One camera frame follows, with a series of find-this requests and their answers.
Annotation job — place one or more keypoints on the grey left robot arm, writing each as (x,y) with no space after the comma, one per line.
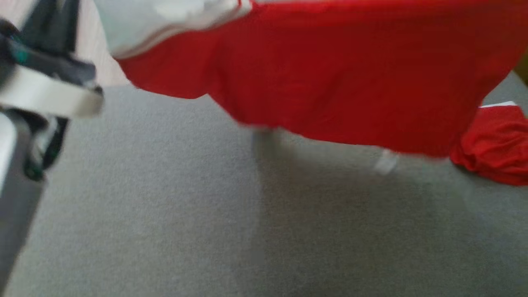
(12,198)

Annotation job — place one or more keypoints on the red shorts white trim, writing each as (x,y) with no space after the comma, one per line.
(495,148)

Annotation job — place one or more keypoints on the mustard yellow sofa cushion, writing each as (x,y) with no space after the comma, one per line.
(523,70)

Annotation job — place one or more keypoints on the left gripper white-grey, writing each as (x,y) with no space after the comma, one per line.
(45,93)

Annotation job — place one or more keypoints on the large grey sofa seat cushion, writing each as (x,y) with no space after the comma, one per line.
(185,214)

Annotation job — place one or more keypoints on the red jersey white sleeves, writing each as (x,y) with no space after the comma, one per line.
(330,70)

